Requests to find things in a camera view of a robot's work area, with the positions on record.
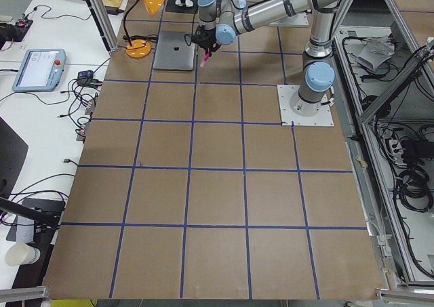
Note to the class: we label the silver apple laptop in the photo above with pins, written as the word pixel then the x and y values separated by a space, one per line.
pixel 173 53

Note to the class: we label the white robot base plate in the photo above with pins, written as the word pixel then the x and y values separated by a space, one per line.
pixel 295 112

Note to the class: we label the black mousepad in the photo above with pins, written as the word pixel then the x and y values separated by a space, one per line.
pixel 175 6

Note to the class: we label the pink pen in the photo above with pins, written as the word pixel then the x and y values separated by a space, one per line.
pixel 205 59

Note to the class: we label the white paper cup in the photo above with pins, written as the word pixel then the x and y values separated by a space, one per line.
pixel 22 254

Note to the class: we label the orange desk lamp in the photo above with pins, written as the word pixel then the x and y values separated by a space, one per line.
pixel 140 34

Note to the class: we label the blue teach pendant tablet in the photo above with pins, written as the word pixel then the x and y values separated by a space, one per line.
pixel 40 70

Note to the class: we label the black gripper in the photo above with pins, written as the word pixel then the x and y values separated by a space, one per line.
pixel 205 40

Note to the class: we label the aluminium frame post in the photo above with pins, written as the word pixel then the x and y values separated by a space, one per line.
pixel 104 26

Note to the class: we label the white power strip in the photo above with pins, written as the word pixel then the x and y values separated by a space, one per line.
pixel 395 150

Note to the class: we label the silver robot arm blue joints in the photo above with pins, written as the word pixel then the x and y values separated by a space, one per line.
pixel 279 40

